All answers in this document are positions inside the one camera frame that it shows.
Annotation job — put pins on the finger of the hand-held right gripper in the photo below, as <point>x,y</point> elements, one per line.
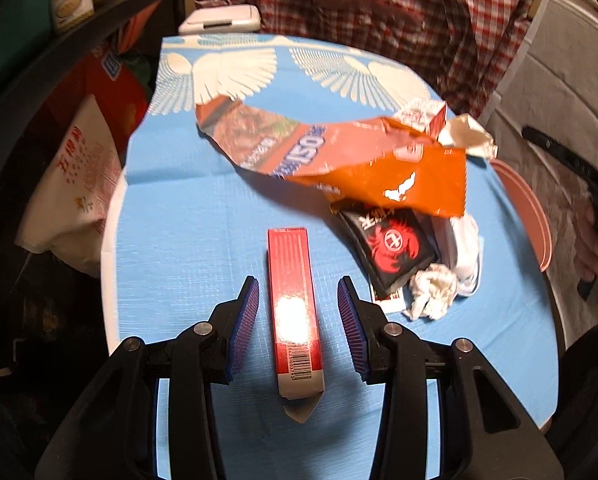
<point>554,152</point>

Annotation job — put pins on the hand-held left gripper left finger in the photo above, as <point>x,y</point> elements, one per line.
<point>245,310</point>

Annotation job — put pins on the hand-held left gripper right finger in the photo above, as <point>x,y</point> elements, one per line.
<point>350,312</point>

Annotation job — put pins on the long red cardboard box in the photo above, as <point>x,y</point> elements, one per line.
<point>295,305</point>

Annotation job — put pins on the black packet with red crab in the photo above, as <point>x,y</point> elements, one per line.
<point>391,247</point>

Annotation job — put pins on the white tissue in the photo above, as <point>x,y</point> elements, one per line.
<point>431,292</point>

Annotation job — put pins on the person's right hand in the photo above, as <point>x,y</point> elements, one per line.
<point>590,252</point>

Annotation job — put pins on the crumpled white paper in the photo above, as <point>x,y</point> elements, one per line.
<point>469,137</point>

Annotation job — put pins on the blue tablecloth with white wings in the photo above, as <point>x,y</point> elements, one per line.
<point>189,220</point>

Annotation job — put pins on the white plastic bag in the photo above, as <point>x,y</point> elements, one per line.
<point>461,252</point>

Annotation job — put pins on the small white red carton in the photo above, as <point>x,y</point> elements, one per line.
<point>421,116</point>

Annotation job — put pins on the torn orange snack bag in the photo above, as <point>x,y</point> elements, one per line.
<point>374,160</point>

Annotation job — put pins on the white sack with red print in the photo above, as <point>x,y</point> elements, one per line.
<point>71,190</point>

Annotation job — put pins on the red plaid cloth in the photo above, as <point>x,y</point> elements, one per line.
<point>379,15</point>

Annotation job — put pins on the red plastic bag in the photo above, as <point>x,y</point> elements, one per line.
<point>104,95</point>

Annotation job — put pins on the white plastic lidded box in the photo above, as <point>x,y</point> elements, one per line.
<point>220,17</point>

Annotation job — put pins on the black shelf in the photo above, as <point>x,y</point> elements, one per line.
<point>104,15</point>

